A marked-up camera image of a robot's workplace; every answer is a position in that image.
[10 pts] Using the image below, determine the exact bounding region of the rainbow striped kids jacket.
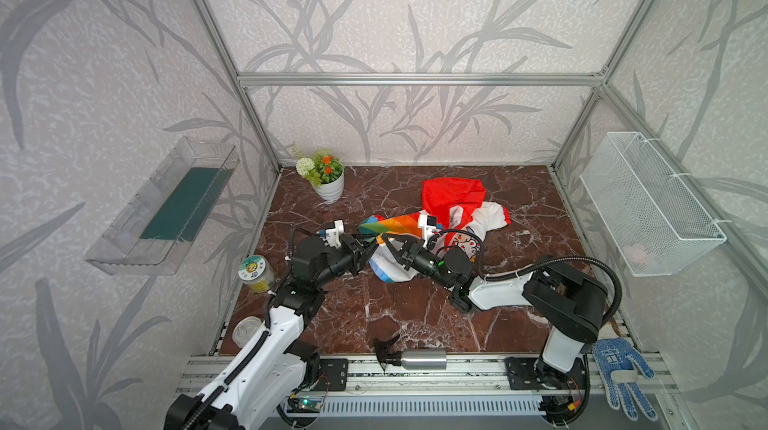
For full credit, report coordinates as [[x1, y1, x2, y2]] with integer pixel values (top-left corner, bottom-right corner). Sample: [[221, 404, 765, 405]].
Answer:
[[358, 178, 511, 283]]

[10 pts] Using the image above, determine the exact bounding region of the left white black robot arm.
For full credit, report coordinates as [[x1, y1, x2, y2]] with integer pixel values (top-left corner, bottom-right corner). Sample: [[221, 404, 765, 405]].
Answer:
[[164, 232, 378, 429]]

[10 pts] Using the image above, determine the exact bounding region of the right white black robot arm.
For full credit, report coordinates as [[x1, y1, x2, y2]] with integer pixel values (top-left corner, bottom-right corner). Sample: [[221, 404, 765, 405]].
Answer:
[[378, 233, 623, 375]]

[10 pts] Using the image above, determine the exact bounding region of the white potted artificial plant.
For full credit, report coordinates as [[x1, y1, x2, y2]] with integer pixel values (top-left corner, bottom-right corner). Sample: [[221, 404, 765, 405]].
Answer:
[[291, 144, 345, 204]]

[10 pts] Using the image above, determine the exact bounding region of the clear plastic cup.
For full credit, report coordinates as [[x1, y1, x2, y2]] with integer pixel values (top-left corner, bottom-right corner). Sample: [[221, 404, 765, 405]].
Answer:
[[232, 316, 263, 348]]

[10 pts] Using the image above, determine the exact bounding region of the silver metal spray bottle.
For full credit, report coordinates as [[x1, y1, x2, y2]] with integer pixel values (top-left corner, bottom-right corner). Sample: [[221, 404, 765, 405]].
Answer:
[[373, 334, 447, 371]]

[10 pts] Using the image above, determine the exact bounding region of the blue dotted work glove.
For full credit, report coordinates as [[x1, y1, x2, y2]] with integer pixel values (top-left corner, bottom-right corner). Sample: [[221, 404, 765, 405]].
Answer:
[[592, 338, 658, 421]]

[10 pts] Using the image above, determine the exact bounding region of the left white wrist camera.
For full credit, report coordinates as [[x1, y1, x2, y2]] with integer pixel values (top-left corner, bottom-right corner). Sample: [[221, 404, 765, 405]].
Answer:
[[323, 220, 345, 249]]

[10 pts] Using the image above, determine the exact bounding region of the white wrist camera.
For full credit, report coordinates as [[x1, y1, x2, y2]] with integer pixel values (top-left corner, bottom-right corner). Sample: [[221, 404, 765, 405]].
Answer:
[[323, 220, 345, 249], [417, 211, 440, 242]]

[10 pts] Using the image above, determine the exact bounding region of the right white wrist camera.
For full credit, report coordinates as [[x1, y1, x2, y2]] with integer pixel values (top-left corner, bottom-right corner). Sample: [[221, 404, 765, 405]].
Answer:
[[417, 211, 440, 242]]

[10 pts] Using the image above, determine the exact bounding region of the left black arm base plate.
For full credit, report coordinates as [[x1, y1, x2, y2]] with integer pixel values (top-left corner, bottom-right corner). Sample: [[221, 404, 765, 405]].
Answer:
[[267, 342, 350, 393]]

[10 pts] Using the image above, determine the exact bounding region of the aluminium front rail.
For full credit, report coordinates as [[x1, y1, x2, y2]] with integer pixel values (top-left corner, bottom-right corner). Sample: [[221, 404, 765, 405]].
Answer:
[[173, 353, 682, 398]]

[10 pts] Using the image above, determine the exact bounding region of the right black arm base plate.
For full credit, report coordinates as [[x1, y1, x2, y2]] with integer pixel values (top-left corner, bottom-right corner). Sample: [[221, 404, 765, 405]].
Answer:
[[503, 356, 590, 392]]

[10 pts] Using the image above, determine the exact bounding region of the clear acrylic wall shelf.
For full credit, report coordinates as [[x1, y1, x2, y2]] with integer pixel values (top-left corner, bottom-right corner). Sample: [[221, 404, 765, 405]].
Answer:
[[84, 137, 240, 276]]

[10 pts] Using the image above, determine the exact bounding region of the white wire mesh basket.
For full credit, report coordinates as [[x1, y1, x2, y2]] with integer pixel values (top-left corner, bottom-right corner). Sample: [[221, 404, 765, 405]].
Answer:
[[580, 131, 727, 277]]

